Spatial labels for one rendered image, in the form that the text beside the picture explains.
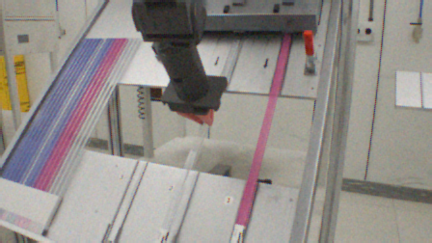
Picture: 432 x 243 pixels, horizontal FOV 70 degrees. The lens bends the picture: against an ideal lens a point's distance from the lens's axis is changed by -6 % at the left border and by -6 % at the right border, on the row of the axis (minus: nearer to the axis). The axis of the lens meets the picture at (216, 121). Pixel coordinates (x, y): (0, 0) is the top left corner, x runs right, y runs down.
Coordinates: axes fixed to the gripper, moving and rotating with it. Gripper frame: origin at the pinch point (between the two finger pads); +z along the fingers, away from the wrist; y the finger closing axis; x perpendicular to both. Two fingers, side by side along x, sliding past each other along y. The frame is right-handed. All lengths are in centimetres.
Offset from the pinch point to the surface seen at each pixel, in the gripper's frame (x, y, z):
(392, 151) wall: -96, -61, 156
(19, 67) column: -119, 289, 131
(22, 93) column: -101, 288, 151
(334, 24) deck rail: -26.3, -20.4, -2.2
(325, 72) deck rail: -13.3, -20.0, -1.3
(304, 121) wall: -106, 0, 147
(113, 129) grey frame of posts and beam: -13, 48, 34
